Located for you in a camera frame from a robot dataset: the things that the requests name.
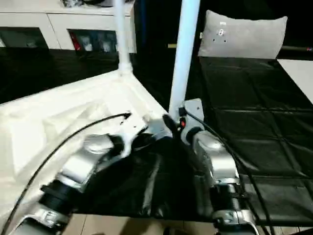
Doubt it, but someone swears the dark rounded robot body part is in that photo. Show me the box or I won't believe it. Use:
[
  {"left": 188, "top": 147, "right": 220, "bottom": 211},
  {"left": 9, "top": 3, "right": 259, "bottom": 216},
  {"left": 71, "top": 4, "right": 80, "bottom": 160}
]
[{"left": 163, "top": 226, "right": 182, "bottom": 235}]

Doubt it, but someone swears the white flat board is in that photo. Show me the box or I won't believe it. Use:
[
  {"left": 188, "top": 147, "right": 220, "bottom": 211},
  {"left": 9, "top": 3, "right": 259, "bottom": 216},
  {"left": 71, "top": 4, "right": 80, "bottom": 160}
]
[{"left": 277, "top": 58, "right": 313, "bottom": 105}]

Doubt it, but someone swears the grey round container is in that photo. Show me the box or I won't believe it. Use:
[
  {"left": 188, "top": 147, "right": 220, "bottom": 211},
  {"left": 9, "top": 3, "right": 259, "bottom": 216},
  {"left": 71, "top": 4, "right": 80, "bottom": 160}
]
[{"left": 83, "top": 0, "right": 115, "bottom": 5}]

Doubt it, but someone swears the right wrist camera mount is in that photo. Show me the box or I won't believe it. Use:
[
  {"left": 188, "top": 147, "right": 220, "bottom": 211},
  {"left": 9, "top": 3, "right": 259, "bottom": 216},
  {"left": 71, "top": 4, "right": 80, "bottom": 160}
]
[{"left": 180, "top": 98, "right": 205, "bottom": 145}]

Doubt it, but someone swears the white plastic table leg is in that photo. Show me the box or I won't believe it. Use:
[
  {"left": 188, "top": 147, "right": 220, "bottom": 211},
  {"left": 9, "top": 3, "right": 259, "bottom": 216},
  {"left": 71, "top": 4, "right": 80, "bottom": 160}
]
[
  {"left": 113, "top": 0, "right": 134, "bottom": 75},
  {"left": 168, "top": 0, "right": 201, "bottom": 119}
]

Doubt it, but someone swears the white cabinet with glass doors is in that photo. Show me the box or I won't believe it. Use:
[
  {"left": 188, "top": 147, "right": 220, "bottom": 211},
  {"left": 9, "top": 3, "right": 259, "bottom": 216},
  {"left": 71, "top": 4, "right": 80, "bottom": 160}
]
[{"left": 0, "top": 0, "right": 137, "bottom": 54}]

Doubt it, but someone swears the black tangled cable pile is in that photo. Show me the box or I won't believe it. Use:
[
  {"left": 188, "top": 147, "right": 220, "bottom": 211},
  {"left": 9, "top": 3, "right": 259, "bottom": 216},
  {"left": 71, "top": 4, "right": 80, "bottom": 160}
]
[{"left": 61, "top": 0, "right": 84, "bottom": 7}]

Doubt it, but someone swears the grey cushion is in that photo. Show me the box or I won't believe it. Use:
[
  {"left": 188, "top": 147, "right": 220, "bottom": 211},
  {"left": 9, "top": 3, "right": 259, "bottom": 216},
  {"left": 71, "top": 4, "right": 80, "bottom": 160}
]
[{"left": 197, "top": 9, "right": 289, "bottom": 60}]

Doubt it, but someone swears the white plastic table top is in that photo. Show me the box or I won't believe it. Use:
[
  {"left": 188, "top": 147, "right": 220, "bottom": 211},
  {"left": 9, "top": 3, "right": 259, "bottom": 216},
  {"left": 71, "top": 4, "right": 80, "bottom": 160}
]
[{"left": 0, "top": 65, "right": 177, "bottom": 213}]

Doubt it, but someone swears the black box with gold label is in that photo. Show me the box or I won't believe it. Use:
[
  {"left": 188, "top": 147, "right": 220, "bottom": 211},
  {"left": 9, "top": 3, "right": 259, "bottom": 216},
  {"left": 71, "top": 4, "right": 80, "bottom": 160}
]
[{"left": 134, "top": 0, "right": 209, "bottom": 59}]

